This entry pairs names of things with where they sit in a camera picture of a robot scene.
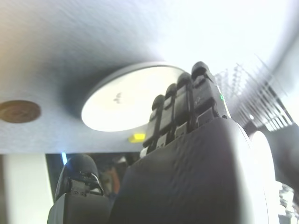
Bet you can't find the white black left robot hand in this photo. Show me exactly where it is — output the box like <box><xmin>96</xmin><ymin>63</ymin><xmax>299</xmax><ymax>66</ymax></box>
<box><xmin>46</xmin><ymin>61</ymin><xmax>279</xmax><ymax>224</ymax></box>

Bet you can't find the white robot torso column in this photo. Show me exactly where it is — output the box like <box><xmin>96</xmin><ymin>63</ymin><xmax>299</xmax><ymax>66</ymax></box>
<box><xmin>0</xmin><ymin>153</ymin><xmax>68</xmax><ymax>224</ymax></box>

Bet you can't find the yellow rectangular block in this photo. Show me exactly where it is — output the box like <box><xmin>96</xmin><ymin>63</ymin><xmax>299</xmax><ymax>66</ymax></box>
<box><xmin>128</xmin><ymin>133</ymin><xmax>146</xmax><ymax>143</ymax></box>

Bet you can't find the round brown cookie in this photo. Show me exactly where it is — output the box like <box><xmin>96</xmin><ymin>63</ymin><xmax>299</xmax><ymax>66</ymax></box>
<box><xmin>0</xmin><ymin>99</ymin><xmax>42</xmax><ymax>124</ymax></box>

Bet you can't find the silver wire dish rack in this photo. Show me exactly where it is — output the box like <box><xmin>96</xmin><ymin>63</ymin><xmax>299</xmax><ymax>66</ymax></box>
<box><xmin>214</xmin><ymin>55</ymin><xmax>296</xmax><ymax>133</ymax></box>

